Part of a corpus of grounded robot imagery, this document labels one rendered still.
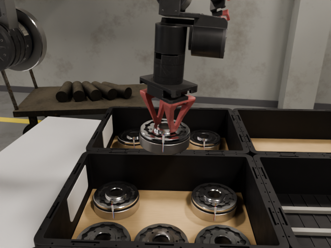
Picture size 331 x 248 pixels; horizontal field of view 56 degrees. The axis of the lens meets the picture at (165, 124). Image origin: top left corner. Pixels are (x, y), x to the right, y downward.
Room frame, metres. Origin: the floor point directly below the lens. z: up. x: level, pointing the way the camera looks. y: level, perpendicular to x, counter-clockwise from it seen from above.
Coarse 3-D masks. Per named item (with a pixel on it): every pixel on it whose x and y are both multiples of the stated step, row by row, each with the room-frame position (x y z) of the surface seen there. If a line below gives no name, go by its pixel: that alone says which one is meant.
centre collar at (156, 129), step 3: (156, 123) 0.59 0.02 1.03; (159, 123) 0.59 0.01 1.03; (162, 123) 0.59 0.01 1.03; (165, 123) 0.59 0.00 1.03; (156, 126) 0.57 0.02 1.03; (159, 126) 0.59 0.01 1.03; (156, 129) 0.56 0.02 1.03; (159, 129) 0.56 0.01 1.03; (162, 129) 0.56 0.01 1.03; (165, 129) 0.56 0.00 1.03; (168, 129) 0.56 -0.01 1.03; (159, 132) 0.56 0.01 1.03; (162, 132) 0.56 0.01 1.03; (165, 132) 0.55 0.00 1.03; (168, 132) 0.56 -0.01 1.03
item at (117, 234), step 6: (102, 222) 0.49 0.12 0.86; (108, 222) 0.49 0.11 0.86; (114, 222) 0.49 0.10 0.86; (90, 228) 0.47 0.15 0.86; (96, 228) 0.47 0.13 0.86; (102, 228) 0.47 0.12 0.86; (108, 228) 0.47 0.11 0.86; (114, 228) 0.47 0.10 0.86; (120, 228) 0.47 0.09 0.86; (84, 234) 0.46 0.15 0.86; (90, 234) 0.45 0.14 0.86; (120, 234) 0.45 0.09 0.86; (126, 234) 0.45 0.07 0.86; (120, 240) 0.44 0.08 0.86; (126, 240) 0.44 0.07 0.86
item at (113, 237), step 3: (96, 231) 0.46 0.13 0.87; (99, 231) 0.46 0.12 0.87; (102, 231) 0.46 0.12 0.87; (105, 231) 0.46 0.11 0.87; (108, 231) 0.46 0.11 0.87; (111, 231) 0.46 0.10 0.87; (93, 234) 0.45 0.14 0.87; (96, 234) 0.45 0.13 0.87; (99, 234) 0.45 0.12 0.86; (102, 234) 0.45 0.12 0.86; (105, 234) 0.45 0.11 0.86; (108, 234) 0.45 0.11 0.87; (111, 234) 0.45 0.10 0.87; (114, 234) 0.45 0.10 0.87; (90, 237) 0.44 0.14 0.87; (93, 237) 0.44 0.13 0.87; (96, 237) 0.45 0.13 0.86; (111, 237) 0.44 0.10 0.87; (114, 237) 0.44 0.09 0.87; (111, 240) 0.43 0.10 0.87; (114, 240) 0.44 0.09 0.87
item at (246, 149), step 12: (108, 108) 0.94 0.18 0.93; (120, 108) 0.94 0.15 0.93; (132, 108) 0.94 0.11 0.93; (144, 108) 0.94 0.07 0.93; (156, 108) 0.94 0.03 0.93; (180, 108) 0.94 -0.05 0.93; (192, 108) 0.94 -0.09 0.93; (204, 108) 0.94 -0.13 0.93; (216, 108) 0.94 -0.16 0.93; (228, 108) 0.94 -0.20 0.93; (96, 132) 0.76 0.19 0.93; (240, 132) 0.76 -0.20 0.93; (240, 144) 0.70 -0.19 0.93
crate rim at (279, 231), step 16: (80, 160) 0.61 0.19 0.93; (256, 176) 0.57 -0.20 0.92; (64, 192) 0.49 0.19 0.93; (272, 208) 0.45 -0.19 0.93; (48, 224) 0.41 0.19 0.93; (272, 224) 0.41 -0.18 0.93; (48, 240) 0.37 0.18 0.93; (64, 240) 0.37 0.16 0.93; (80, 240) 0.37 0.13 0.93; (96, 240) 0.37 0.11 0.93
